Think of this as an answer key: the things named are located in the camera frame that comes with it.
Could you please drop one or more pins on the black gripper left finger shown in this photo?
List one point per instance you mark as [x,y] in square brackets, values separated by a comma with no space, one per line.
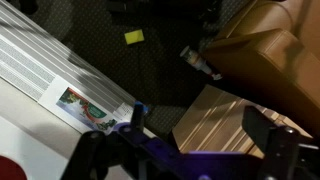
[85,153]

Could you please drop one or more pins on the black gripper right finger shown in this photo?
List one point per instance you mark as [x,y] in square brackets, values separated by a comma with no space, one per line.
[280,150]

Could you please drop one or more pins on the small picture brochure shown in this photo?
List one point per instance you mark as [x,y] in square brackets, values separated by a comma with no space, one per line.
[85,108]

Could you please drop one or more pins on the light wooden drawer cabinet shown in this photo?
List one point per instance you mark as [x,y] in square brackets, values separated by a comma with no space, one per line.
[210,123]

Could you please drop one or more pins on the small blue object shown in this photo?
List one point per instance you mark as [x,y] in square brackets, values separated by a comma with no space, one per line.
[147,109]

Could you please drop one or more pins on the maroon cap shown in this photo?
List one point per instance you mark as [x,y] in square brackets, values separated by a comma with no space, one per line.
[10,168]

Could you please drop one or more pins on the brown leather armchair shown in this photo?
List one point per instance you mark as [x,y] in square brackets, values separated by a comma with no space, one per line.
[276,56]

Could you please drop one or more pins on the white radiator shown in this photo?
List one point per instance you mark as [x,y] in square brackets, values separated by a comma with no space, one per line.
[33,63]

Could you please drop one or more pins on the white plastic bottle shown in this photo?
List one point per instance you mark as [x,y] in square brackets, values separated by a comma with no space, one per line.
[196,61]

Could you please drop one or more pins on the yellow sponge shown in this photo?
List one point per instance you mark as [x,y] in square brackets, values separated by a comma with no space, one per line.
[134,36]

